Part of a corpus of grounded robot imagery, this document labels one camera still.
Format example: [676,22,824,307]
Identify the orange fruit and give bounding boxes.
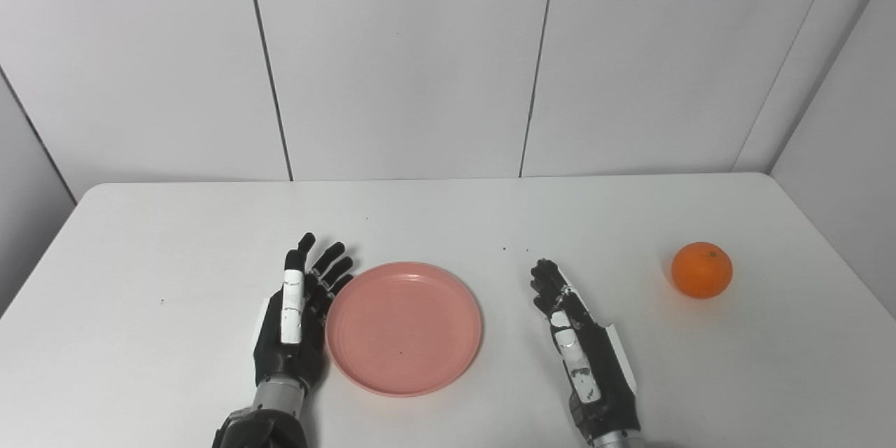
[671,241,734,299]

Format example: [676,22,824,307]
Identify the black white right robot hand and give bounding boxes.
[530,258,641,445]

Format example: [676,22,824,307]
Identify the pink round plate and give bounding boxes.
[325,262,483,398]

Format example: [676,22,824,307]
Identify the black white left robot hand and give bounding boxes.
[253,232,354,393]

